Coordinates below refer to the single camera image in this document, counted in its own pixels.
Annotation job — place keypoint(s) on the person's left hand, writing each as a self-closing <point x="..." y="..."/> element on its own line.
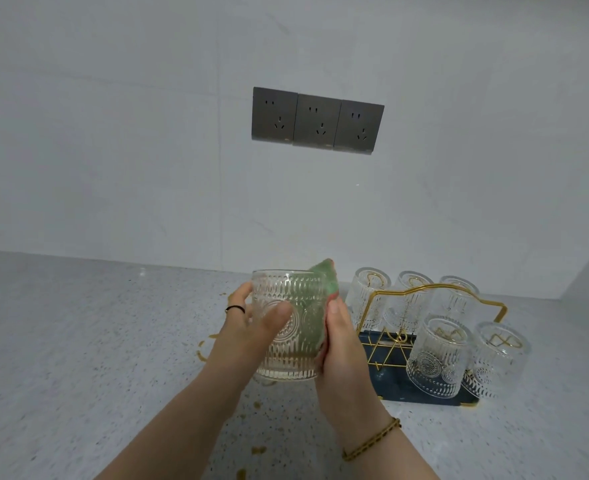
<point x="234" y="344"/>

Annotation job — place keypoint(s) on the green cloth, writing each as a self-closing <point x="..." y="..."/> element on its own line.
<point x="319" y="289"/>

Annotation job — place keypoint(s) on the person's right forearm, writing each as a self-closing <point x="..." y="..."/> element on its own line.
<point x="389" y="462"/>

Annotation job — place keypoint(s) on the person's right hand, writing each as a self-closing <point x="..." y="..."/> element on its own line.
<point x="347" y="379"/>

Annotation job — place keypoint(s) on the single embossed clear glass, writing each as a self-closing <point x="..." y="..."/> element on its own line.
<point x="407" y="299"/>
<point x="284" y="289"/>
<point x="367" y="299"/>
<point x="437" y="359"/>
<point x="454" y="299"/>
<point x="499" y="364"/>

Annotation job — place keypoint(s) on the grey wall socket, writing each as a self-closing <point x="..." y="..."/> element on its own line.
<point x="274" y="114"/>
<point x="317" y="120"/>
<point x="358" y="126"/>

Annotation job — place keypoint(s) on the person's left forearm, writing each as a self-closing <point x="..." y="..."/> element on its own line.
<point x="174" y="434"/>

